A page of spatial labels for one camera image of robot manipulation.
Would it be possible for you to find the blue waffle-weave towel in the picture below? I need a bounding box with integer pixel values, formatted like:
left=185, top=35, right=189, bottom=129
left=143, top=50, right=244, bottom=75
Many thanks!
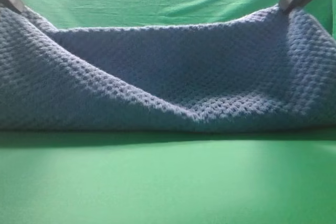
left=1, top=6, right=335, bottom=132

